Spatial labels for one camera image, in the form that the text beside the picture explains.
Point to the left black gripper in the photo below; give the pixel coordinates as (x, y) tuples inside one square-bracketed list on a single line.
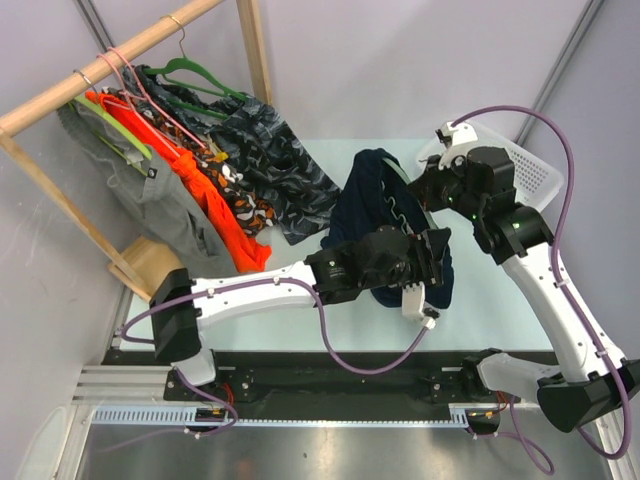
[(427, 249)]

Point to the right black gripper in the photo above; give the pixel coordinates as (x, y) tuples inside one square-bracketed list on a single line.
[(425, 186)]

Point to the mint green wavy hanger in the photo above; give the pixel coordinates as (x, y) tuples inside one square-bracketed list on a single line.
[(405, 210)]

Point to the navy blue shorts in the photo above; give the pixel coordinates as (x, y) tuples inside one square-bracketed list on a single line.
[(365, 200)]

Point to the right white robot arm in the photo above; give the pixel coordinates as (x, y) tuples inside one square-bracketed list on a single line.
[(592, 376)]

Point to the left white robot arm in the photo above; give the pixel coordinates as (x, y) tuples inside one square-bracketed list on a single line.
[(183, 307)]

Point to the dark camouflage shorts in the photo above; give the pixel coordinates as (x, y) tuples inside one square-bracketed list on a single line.
[(275, 165)]

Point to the orange patterned shorts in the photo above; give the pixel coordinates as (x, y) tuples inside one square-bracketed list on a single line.
[(205, 173)]

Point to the bright orange shorts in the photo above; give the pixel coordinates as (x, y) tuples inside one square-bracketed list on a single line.
[(247, 254)]

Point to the dark green hanger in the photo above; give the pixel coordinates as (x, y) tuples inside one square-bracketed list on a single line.
[(188, 86)]

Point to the grey shorts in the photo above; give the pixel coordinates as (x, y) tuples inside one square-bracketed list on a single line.
[(151, 193)]

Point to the lime green hanger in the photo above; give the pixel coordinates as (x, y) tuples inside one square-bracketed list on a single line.
[(115, 124)]

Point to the white plastic basket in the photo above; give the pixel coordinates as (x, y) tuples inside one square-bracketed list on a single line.
[(537, 183)]

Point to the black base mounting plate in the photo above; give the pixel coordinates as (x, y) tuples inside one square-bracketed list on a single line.
[(309, 387)]

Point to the wooden clothes rack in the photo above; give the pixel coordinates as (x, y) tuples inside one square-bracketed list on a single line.
[(141, 265)]

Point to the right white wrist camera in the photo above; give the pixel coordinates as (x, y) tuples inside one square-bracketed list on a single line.
[(458, 140)]

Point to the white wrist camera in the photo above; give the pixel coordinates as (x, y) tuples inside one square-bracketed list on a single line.
[(415, 307), (458, 140)]

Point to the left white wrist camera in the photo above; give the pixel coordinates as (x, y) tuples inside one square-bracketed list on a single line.
[(415, 307)]

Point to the white slotted cable duct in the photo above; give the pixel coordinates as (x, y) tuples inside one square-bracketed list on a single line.
[(145, 414)]

